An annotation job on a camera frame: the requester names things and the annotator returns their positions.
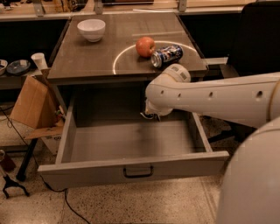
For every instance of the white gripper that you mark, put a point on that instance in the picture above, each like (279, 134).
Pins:
(153, 111)

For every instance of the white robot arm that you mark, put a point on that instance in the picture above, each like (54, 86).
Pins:
(250, 192)

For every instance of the grey open drawer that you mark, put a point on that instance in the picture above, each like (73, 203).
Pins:
(104, 132)

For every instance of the grey cabinet counter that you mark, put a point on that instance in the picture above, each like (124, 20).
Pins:
(114, 57)

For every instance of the blue soda can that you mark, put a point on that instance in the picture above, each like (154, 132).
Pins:
(166, 55)

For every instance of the red apple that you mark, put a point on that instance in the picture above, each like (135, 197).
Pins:
(145, 46)

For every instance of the white ceramic bowl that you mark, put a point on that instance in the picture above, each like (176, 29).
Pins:
(92, 29)

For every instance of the black office chair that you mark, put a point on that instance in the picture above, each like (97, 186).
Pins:
(250, 40)

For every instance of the brown cardboard box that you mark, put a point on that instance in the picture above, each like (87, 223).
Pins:
(36, 108)

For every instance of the white paper cup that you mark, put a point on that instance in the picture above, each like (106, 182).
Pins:
(39, 60)

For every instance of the dark blue plate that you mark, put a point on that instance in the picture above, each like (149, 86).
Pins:
(18, 67)

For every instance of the black table leg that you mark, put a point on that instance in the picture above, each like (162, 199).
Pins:
(28, 155)

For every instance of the small bowl at left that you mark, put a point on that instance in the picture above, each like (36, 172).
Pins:
(3, 65)

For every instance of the black tripod stand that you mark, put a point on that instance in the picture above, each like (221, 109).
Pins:
(11, 183)

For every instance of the black drawer handle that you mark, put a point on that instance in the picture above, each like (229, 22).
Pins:
(137, 172)

